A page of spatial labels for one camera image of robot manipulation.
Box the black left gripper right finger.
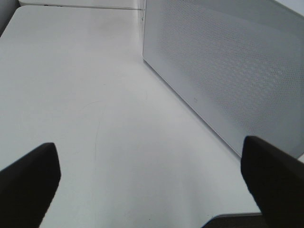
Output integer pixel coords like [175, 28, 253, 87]
[240, 136, 304, 228]

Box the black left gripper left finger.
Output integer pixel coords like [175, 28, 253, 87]
[0, 142, 61, 228]

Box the white microwave door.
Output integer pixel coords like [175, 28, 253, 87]
[143, 0, 304, 158]

